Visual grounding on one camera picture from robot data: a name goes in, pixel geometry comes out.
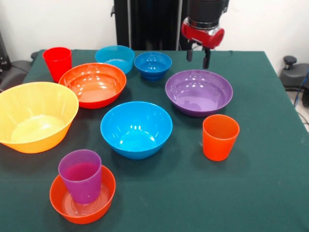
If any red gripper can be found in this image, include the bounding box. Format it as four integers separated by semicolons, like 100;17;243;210
181;17;225;70

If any wide purple bowl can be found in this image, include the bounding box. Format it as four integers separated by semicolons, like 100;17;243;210
165;69;234;118

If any purple cup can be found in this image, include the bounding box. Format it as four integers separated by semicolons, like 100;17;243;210
58;149;102;204

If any small orange bowl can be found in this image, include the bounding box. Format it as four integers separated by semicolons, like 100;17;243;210
49;165;116;225

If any small dark blue bowl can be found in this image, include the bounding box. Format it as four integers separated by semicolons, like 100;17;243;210
133;51;172;82

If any teal bowl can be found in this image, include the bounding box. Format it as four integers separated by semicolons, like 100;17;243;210
94;45;136;75

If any orange cup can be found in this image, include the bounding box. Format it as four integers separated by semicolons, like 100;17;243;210
202;115;240;162

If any large blue bowl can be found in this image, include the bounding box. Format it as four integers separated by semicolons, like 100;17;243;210
100;101;173;160

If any wide orange bowl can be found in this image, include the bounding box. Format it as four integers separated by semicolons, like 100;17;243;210
58;62;127;110

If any dark green tablecloth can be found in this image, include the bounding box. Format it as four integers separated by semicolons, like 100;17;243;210
0;49;309;232

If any red cup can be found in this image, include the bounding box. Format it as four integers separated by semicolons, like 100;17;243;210
42;47;72;84

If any yellow bowl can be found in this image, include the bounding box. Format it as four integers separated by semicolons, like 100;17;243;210
0;81;80;154

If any black equipment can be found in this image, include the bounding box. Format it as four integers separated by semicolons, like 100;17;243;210
0;31;12;71

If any blue cable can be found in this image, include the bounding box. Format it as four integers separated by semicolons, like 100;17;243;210
293;69;309;108

